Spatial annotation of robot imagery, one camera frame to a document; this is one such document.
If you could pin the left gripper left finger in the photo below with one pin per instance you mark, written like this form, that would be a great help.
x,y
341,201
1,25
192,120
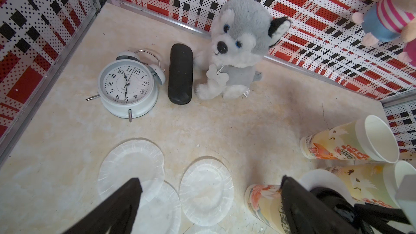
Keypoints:
x,y
115,215

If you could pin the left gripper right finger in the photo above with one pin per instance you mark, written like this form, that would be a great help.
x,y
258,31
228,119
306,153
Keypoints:
x,y
303,210

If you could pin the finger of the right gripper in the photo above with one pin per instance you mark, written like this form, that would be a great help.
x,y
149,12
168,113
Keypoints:
x,y
378,217

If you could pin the black cup lid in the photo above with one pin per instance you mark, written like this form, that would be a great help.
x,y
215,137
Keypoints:
x,y
340,214

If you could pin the paper milk tea cup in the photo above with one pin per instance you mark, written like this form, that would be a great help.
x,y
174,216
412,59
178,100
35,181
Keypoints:
x,y
265,203

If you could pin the white alarm clock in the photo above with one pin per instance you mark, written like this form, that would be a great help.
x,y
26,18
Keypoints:
x,y
128,86

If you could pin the black glasses case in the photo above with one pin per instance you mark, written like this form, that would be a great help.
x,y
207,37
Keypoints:
x,y
180,74

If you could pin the hanging doll pink dress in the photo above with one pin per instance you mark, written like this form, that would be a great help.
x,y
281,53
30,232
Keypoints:
x,y
408,55

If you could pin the grey husky plush toy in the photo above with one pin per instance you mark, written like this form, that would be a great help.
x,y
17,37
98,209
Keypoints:
x,y
241,34

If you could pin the hanging doll blue shorts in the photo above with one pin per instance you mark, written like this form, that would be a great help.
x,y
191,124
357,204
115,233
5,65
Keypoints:
x,y
388,20

